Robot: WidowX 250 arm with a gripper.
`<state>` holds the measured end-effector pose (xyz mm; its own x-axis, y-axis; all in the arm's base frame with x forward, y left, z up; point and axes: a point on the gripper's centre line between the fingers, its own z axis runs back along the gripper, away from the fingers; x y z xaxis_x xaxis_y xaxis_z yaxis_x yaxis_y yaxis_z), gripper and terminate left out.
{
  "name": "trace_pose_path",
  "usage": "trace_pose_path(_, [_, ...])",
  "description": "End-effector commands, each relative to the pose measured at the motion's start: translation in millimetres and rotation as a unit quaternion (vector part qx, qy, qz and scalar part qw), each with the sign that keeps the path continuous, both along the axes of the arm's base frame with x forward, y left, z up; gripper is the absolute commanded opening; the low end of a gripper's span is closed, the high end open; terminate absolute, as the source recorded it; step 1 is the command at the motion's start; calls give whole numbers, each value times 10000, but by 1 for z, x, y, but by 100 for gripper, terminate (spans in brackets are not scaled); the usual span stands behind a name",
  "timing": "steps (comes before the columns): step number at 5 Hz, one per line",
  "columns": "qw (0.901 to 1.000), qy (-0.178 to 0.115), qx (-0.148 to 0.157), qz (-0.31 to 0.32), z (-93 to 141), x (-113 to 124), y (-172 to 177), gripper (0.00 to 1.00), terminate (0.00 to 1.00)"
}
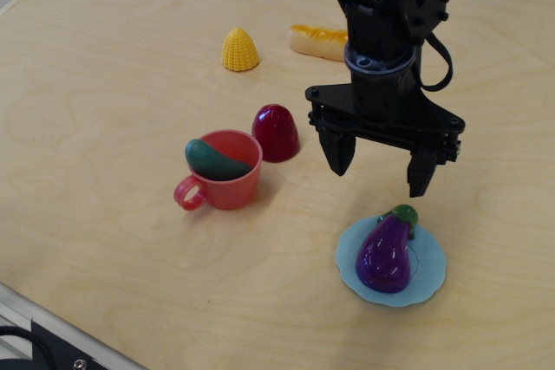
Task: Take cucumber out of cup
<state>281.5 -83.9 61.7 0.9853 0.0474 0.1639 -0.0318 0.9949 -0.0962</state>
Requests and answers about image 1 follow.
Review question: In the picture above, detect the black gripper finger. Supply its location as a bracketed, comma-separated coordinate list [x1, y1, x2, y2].
[407, 149, 444, 198]
[317, 126, 356, 176]

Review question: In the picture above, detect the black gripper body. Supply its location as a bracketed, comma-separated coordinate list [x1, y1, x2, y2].
[305, 51, 465, 165]

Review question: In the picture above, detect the green toy cucumber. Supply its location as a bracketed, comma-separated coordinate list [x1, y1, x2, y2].
[185, 139, 252, 181]

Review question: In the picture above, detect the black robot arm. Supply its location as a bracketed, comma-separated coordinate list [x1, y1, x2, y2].
[305, 0, 465, 198]

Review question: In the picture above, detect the pink plastic cup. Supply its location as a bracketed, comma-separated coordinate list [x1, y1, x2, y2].
[173, 130, 263, 211]

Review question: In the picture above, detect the dark red toy half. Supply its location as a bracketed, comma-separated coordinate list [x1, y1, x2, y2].
[251, 103, 300, 163]

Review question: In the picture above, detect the toy bread loaf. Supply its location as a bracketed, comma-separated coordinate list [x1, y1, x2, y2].
[288, 24, 348, 62]

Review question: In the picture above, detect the light blue plate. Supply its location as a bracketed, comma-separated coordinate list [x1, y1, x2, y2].
[336, 216, 447, 308]

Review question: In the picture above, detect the purple toy eggplant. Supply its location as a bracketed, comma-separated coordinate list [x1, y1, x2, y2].
[356, 204, 419, 294]

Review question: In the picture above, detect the yellow toy corn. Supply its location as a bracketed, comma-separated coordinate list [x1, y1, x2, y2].
[221, 28, 260, 72]

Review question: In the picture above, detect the black corner bracket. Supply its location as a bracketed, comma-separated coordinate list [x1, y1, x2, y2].
[29, 319, 114, 370]

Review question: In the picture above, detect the aluminium table edge frame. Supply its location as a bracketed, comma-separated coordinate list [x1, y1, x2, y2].
[1, 285, 143, 369]

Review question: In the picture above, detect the black cable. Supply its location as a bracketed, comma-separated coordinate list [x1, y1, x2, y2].
[0, 325, 49, 370]

